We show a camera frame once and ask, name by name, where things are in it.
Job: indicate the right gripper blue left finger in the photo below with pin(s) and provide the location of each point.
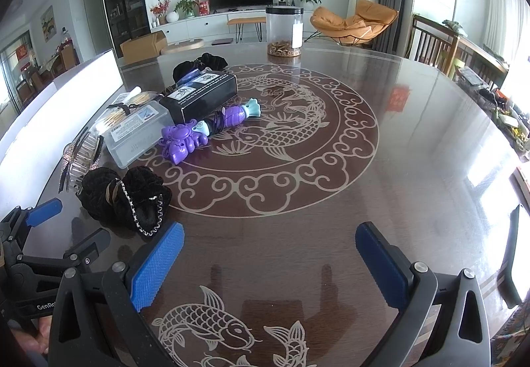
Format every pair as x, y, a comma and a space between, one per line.
131, 287

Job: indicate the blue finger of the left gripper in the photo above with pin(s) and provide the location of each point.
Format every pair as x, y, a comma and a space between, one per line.
89, 249
16, 225

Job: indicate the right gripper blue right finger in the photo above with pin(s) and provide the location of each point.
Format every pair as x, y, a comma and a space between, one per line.
407, 287

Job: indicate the black scrunchie with chain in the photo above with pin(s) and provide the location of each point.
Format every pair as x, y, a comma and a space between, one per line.
136, 201

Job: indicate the clear plastic storage box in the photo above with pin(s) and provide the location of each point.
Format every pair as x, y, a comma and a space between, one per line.
136, 134

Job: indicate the purple toy wand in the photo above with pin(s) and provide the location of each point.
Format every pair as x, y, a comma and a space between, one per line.
178, 141

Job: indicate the left hand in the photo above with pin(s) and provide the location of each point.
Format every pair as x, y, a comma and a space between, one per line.
39, 343

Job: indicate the bag of cotton swabs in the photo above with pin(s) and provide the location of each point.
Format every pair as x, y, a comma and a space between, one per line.
113, 115

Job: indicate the black rectangular box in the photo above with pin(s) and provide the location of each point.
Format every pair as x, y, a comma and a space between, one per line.
200, 97

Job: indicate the cardboard box on floor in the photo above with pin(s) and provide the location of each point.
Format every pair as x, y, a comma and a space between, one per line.
144, 47

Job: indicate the black scrunchie far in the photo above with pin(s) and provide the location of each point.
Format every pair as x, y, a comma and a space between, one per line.
187, 70

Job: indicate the wooden chair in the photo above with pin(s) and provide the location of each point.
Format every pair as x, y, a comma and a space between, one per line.
432, 44

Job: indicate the red flower vase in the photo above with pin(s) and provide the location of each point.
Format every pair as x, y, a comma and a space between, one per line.
160, 9

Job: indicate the white tv cabinet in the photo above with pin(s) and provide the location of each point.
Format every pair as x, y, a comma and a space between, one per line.
211, 27

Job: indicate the green potted plant left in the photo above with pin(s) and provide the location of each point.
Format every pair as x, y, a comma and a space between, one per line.
187, 7

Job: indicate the orange lounge chair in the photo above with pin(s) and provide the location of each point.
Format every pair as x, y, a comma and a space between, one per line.
369, 21

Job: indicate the small wooden bench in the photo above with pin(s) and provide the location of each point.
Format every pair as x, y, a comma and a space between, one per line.
239, 24

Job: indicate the clear jar with black lid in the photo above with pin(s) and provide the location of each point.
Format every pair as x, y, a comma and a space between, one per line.
285, 27

